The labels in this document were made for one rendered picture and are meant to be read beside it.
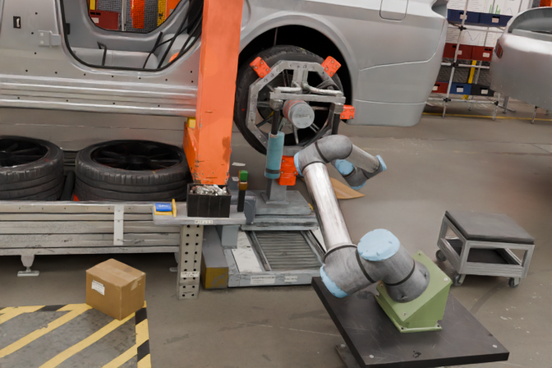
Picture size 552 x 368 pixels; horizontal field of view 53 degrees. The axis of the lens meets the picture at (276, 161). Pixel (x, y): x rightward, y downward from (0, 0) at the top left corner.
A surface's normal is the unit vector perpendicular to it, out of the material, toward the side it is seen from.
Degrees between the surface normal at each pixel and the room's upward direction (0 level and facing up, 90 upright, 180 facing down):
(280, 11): 90
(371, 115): 90
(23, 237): 90
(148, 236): 90
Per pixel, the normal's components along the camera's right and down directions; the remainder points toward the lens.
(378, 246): -0.52, -0.73
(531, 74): -0.95, -0.04
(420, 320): 0.25, 0.32
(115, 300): -0.49, 0.22
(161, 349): 0.11, -0.94
